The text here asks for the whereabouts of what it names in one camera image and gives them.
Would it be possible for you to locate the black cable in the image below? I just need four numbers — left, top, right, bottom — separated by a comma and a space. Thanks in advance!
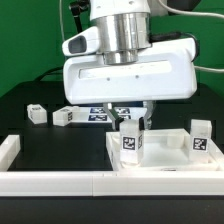
34, 66, 66, 82

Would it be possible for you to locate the white camera cable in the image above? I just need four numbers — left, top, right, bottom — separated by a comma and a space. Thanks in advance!
158, 0, 224, 74

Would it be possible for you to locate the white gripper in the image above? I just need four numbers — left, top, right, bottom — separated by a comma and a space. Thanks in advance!
63, 38, 197, 131

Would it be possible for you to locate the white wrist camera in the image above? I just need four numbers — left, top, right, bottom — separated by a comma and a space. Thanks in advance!
62, 26, 100, 56

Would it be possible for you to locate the white U-shaped fence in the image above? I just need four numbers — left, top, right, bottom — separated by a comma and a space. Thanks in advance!
0, 135, 224, 196

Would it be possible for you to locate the white square tabletop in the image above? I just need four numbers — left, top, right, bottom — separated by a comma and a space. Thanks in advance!
106, 129, 224, 172

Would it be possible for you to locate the white hanging cable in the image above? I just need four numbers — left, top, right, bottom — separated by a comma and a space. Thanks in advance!
59, 0, 68, 43

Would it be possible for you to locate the white marker base sheet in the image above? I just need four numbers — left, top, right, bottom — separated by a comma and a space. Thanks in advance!
72, 107, 146, 123

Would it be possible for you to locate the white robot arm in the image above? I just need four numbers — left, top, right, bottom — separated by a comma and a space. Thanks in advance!
62, 0, 197, 130

